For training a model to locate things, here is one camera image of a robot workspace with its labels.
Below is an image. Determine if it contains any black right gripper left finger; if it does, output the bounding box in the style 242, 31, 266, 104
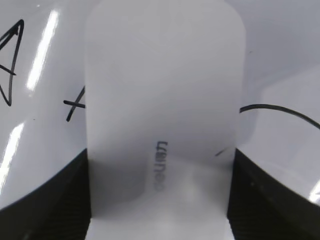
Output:
0, 149, 92, 240

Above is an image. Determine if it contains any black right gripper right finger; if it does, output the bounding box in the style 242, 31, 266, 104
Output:
227, 149, 320, 240

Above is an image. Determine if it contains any white rectangular eraser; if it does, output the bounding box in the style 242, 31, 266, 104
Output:
85, 0, 246, 240

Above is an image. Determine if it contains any white whiteboard with metal frame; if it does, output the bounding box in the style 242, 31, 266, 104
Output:
0, 0, 320, 208

